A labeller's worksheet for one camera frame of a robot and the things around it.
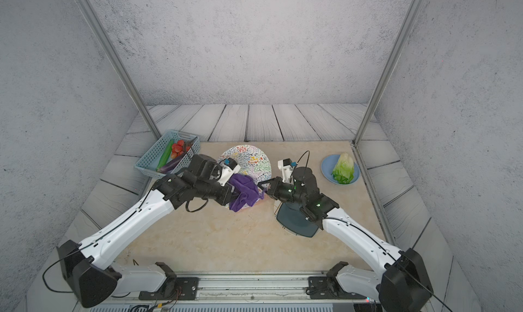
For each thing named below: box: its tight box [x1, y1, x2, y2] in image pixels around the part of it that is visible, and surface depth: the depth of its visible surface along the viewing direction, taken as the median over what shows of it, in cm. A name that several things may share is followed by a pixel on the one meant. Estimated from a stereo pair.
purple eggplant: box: [155, 152, 188, 174], surface depth 109 cm
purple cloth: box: [228, 173, 265, 213], surface depth 71 cm
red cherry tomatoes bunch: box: [170, 139, 191, 160], surface depth 114 cm
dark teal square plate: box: [276, 202, 320, 238], surface depth 88 cm
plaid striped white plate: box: [276, 202, 320, 238], surface depth 88 cm
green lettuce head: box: [331, 151, 355, 185], surface depth 104 cm
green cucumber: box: [155, 138, 174, 172], surface depth 116 cm
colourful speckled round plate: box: [217, 144, 272, 184], surface depth 79 cm
